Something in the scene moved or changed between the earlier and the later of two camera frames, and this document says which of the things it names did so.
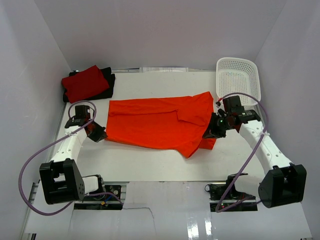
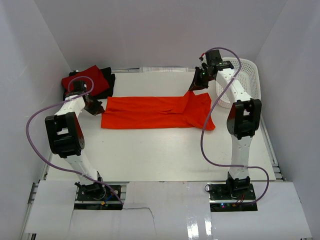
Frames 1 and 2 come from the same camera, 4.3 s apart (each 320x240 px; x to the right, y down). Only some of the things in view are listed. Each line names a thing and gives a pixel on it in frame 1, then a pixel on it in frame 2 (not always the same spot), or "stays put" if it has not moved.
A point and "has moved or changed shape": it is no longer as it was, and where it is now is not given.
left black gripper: x=100 y=134 -> x=97 y=109
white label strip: x=163 y=69 stays put
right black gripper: x=212 y=132 -> x=196 y=84
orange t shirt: x=176 y=123 has moved or changed shape
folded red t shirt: x=86 y=84 stays put
